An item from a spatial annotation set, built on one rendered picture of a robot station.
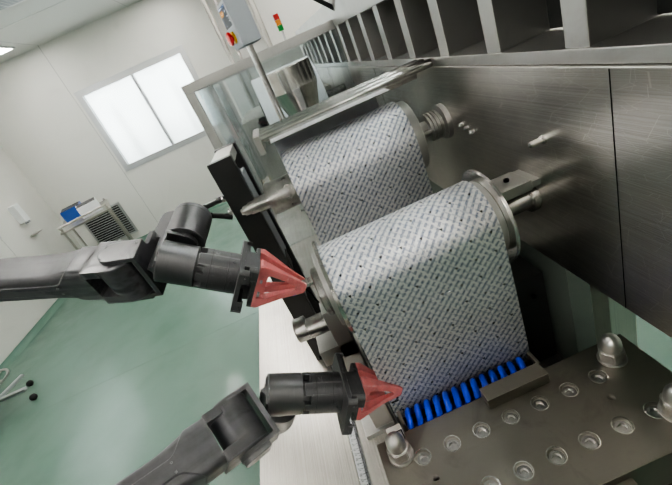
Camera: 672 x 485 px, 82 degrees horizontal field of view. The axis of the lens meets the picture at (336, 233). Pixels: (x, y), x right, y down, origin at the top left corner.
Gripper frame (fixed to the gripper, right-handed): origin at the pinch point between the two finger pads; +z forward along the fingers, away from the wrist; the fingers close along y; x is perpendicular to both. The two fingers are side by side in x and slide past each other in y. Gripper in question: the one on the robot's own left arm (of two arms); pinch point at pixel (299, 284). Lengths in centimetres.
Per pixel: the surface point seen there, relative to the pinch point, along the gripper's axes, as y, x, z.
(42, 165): -543, -180, -279
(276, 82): -66, 25, -8
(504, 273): 6.7, 10.9, 26.2
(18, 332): -351, -308, -209
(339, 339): -0.3, -8.7, 8.9
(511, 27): -2.0, 41.1, 17.7
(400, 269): 6.6, 8.4, 11.0
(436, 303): 6.9, 4.5, 17.9
